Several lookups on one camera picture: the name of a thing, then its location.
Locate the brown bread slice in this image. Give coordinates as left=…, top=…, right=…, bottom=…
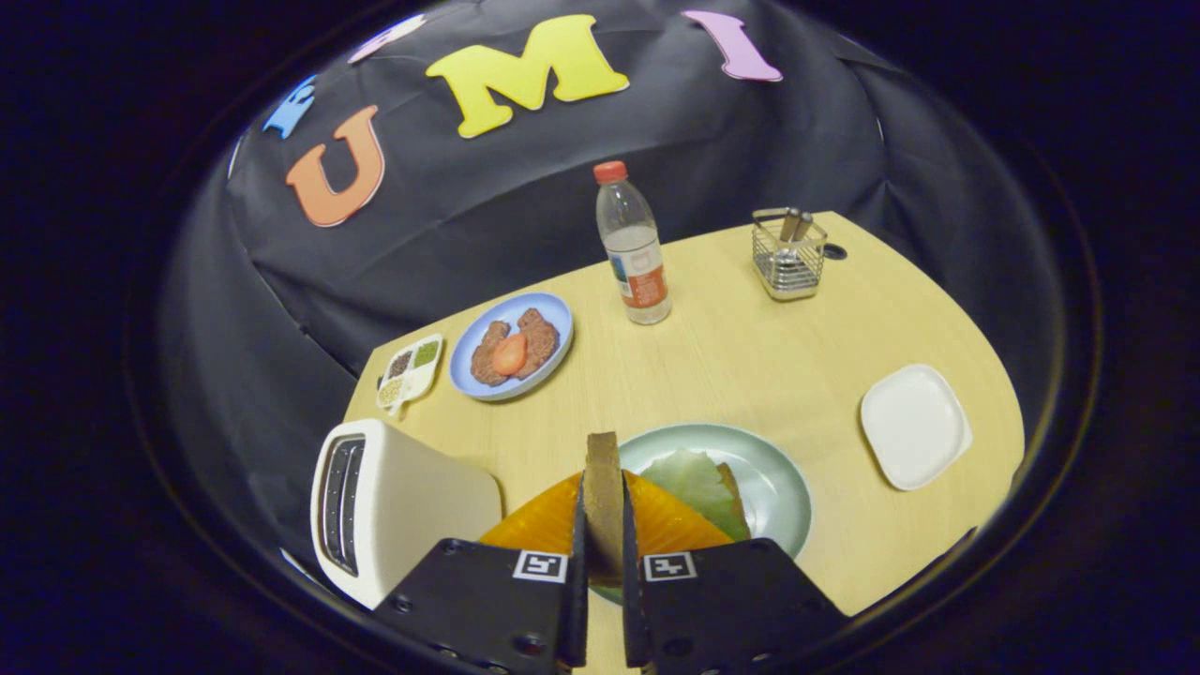
left=583, top=431, right=627, bottom=587

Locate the white square plate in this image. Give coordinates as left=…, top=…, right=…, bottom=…
left=860, top=364, right=974, bottom=492

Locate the clear water bottle red cap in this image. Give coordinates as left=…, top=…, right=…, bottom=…
left=592, top=160, right=673, bottom=325

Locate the white toaster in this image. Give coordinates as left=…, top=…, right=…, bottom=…
left=310, top=418, right=503, bottom=610

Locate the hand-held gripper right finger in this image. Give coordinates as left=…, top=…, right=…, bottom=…
left=621, top=471, right=852, bottom=675

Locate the green lettuce leaf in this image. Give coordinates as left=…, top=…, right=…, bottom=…
left=640, top=449, right=751, bottom=543

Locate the white condiment tray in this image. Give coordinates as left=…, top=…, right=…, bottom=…
left=376, top=334, right=444, bottom=418

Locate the toast slice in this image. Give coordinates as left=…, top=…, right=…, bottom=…
left=717, top=462, right=751, bottom=535

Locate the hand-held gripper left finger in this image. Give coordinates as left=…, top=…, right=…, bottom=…
left=371, top=472, right=592, bottom=675

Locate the pale green round plate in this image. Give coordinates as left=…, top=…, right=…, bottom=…
left=591, top=423, right=813, bottom=606

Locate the blue round plate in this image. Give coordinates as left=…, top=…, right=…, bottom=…
left=449, top=292, right=575, bottom=402

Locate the brown meat patty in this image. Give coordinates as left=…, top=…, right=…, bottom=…
left=516, top=307, right=561, bottom=380
left=470, top=321, right=512, bottom=387

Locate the metal wire cutlery holder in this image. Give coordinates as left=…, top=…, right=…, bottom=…
left=751, top=207, right=830, bottom=302

